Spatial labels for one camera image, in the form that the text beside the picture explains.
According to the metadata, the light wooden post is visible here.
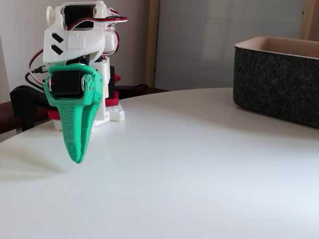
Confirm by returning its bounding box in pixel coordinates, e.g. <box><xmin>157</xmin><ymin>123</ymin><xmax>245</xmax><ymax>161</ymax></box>
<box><xmin>145</xmin><ymin>0</ymin><xmax>160</xmax><ymax>88</ymax></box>
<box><xmin>299</xmin><ymin>0</ymin><xmax>319</xmax><ymax>42</ymax></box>

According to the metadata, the black clamp with red pad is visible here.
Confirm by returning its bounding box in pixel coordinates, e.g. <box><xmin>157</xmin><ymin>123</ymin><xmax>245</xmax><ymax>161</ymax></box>
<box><xmin>9</xmin><ymin>85</ymin><xmax>62</xmax><ymax>132</ymax></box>

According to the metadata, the red white black servo wire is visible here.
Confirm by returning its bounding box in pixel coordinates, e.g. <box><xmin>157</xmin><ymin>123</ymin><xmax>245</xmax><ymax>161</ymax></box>
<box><xmin>66</xmin><ymin>14</ymin><xmax>128</xmax><ymax>30</ymax></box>

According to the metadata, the black cable with grey plug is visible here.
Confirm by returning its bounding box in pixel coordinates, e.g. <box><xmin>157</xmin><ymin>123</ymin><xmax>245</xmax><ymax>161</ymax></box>
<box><xmin>24</xmin><ymin>65</ymin><xmax>49</xmax><ymax>92</ymax></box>

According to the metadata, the black clamp with red trigger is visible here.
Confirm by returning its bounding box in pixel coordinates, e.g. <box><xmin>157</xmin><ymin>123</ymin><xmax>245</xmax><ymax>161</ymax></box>
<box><xmin>104</xmin><ymin>66</ymin><xmax>122</xmax><ymax>107</ymax></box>

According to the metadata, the dark grey felt basket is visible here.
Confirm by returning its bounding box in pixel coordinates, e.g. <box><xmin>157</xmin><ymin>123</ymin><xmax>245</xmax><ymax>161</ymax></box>
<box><xmin>233</xmin><ymin>35</ymin><xmax>319</xmax><ymax>129</ymax></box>

